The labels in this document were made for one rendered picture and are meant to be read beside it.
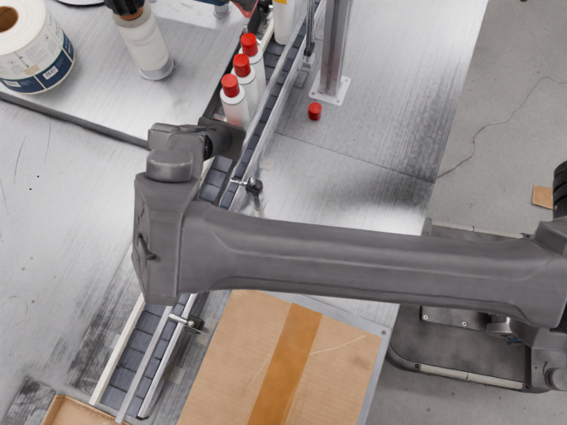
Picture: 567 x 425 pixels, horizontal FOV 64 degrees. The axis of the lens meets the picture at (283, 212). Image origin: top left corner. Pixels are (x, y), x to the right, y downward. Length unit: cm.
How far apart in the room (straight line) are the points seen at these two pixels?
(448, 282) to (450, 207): 168
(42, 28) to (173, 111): 33
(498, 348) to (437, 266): 136
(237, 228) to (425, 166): 85
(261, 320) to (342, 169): 51
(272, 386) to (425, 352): 100
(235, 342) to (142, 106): 68
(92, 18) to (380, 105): 79
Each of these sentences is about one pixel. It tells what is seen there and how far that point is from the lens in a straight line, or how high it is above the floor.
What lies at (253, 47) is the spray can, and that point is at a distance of 98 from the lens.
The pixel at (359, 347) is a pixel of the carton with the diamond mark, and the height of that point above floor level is 112.
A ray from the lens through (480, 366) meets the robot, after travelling 170.
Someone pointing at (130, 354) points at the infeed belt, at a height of 88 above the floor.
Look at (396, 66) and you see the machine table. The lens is 128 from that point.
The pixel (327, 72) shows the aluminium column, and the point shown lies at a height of 90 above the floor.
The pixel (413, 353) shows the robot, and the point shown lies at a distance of 163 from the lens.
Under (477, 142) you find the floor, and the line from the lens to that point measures 222.
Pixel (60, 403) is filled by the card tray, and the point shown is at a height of 84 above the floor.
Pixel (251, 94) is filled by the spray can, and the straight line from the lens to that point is 101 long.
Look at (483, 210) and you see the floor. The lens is 210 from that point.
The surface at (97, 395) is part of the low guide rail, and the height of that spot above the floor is 92.
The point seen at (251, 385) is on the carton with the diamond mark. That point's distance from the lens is 71.
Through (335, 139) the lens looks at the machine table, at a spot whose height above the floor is 83.
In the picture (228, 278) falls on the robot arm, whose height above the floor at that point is 149.
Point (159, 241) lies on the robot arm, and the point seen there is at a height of 151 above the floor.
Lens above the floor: 183
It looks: 70 degrees down
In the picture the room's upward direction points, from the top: 5 degrees counter-clockwise
